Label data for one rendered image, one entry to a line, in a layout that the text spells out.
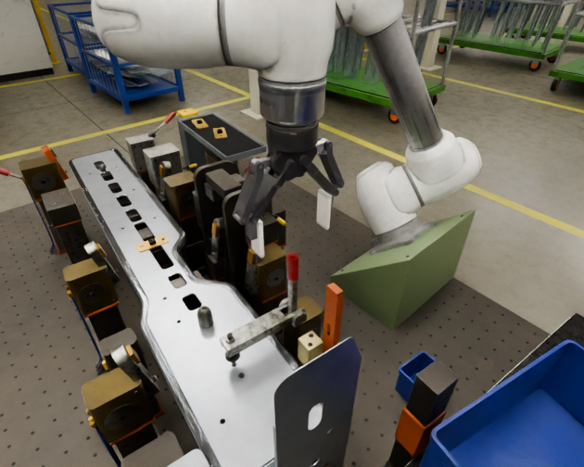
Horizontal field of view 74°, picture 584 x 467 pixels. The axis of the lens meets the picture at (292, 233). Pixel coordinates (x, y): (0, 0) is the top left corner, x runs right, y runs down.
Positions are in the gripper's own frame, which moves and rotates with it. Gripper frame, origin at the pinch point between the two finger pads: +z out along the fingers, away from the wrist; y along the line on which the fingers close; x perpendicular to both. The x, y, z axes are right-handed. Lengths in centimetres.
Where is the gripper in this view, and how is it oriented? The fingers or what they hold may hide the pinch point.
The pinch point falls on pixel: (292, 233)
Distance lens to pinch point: 66.7
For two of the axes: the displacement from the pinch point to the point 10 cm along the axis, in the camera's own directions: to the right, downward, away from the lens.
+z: 0.0, 8.0, 5.9
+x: 5.7, 4.9, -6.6
